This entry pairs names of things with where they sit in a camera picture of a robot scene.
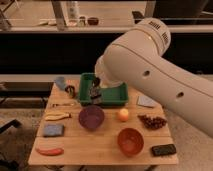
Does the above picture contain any black handled brush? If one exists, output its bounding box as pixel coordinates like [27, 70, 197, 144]
[89, 77, 101, 104]

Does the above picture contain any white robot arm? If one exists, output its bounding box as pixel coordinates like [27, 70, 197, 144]
[94, 18, 213, 138]

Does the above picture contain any blue tipped cup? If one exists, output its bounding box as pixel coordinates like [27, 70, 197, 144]
[54, 77, 67, 91]

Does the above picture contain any green plastic tray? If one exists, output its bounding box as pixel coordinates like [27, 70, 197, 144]
[78, 73, 129, 106]

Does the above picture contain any purple bowl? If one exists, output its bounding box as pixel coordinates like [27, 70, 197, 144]
[78, 105, 105, 131]

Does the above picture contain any black binder clip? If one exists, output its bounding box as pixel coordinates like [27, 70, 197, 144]
[65, 85, 76, 98]

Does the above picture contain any blue square cloth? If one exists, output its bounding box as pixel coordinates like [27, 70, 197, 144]
[137, 95, 156, 108]

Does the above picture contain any small metal spoon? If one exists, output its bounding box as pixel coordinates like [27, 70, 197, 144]
[51, 103, 75, 108]

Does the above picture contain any bunch of dark grapes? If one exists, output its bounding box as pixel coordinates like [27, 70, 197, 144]
[138, 115, 167, 130]

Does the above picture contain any yellow banana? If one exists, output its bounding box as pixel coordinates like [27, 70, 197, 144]
[45, 112, 71, 121]

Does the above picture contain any dark red background bowl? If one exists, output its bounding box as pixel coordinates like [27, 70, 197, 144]
[87, 17, 99, 26]

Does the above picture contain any small green jar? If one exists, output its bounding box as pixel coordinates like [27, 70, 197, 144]
[78, 16, 86, 27]

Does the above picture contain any blue sponge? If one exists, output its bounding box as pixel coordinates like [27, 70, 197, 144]
[43, 124, 64, 137]

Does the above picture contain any white background bottle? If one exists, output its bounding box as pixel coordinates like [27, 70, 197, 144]
[67, 1, 79, 26]

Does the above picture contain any black rectangular sponge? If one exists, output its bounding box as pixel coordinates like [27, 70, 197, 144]
[151, 144, 176, 156]

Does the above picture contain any red chili pepper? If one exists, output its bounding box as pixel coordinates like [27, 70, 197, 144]
[35, 148, 64, 156]

